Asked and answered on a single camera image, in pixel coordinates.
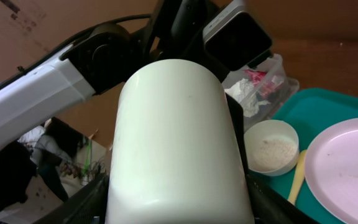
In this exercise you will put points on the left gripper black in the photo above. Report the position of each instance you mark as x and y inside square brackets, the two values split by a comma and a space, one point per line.
[175, 30]

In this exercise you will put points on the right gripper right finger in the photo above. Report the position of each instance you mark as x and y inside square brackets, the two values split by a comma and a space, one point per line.
[269, 207]

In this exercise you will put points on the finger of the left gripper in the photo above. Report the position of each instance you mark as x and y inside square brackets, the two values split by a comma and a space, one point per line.
[236, 124]

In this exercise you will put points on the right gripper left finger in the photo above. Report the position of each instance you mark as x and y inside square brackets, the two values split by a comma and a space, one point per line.
[87, 206]

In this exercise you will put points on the white napkin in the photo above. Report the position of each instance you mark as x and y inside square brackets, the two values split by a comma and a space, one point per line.
[241, 91]

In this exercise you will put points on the red snack wrapper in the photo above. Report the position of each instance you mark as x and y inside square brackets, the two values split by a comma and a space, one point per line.
[266, 85]

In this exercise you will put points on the white cup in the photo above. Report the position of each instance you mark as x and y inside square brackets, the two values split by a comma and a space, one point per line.
[175, 157]

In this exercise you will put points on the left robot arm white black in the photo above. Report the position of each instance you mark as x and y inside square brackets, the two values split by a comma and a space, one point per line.
[42, 93]

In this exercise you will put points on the clear plastic bin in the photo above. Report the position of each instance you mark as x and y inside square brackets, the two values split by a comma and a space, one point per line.
[273, 66]

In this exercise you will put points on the yellow plastic spoon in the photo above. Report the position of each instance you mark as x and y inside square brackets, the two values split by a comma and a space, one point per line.
[299, 177]

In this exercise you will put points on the cream bowl with rice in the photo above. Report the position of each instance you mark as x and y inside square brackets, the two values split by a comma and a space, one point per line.
[272, 147]

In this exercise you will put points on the teal serving tray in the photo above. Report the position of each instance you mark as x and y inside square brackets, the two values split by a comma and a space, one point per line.
[310, 112]

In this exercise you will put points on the pink plate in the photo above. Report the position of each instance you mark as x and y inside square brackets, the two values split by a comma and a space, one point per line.
[331, 169]

